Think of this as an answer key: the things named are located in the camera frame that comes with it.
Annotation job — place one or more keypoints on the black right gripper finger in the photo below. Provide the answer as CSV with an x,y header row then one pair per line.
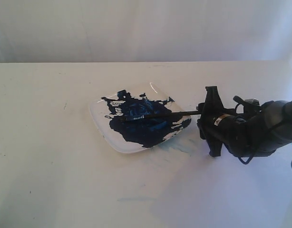
x,y
213,102
214,144

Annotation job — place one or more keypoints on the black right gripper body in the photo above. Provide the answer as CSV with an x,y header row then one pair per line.
x,y
228,126

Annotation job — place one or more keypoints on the white paper sheet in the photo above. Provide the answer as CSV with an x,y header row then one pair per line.
x,y
223,193

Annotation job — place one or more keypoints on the black paintbrush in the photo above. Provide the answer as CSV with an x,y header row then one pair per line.
x,y
156,116

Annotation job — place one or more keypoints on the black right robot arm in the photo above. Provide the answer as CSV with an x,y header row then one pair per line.
x,y
258,131

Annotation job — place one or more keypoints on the white square paint plate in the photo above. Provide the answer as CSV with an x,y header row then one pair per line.
x,y
136,136

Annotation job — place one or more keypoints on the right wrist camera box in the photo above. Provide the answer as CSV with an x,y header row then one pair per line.
x,y
251,103

